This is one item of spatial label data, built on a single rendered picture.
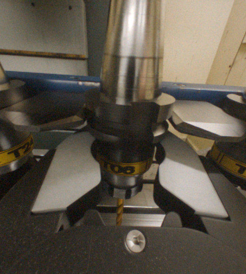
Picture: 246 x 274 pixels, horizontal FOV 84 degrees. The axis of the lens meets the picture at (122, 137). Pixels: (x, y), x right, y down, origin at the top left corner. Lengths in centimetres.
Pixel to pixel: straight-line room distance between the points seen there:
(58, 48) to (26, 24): 12
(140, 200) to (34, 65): 67
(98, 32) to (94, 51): 7
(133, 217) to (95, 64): 61
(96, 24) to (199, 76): 77
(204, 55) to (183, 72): 16
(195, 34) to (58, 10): 79
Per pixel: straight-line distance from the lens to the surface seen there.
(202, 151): 93
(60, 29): 69
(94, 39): 71
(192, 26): 115
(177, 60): 111
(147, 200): 43
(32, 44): 74
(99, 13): 72
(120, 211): 18
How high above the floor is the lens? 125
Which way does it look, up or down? 30 degrees down
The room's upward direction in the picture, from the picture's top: 4 degrees clockwise
